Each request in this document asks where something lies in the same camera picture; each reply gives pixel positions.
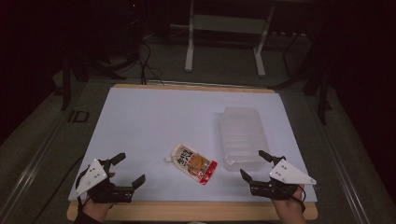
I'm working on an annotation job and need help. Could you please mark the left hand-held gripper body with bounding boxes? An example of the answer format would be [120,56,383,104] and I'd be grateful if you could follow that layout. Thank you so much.
[74,159,134,204]

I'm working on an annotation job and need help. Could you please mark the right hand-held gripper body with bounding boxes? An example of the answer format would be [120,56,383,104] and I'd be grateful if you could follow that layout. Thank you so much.
[249,158,318,201]

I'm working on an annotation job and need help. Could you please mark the clear plastic container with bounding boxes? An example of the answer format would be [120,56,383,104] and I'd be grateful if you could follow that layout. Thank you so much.
[217,105,271,173]

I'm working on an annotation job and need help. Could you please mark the spouted food pouch red cap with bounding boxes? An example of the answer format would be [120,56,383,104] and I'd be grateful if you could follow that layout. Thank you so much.
[165,143,219,187]

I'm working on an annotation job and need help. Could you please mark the person's left hand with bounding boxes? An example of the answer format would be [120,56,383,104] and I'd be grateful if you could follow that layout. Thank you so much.
[81,172,116,224]

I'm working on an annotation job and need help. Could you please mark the person's right hand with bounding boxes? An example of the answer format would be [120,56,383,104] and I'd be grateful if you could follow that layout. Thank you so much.
[271,184,308,224]

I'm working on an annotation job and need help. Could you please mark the white table mat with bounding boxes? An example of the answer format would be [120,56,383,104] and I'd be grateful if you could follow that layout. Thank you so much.
[67,87,318,203]

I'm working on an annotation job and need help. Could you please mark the black tripod stand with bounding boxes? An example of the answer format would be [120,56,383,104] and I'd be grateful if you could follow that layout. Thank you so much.
[52,46,129,112]
[269,31,333,126]

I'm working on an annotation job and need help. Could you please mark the white metal stand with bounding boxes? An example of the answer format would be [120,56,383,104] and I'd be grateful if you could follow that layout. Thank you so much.
[170,0,276,78]

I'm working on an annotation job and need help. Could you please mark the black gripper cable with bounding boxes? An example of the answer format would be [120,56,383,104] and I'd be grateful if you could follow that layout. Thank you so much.
[289,184,307,214]

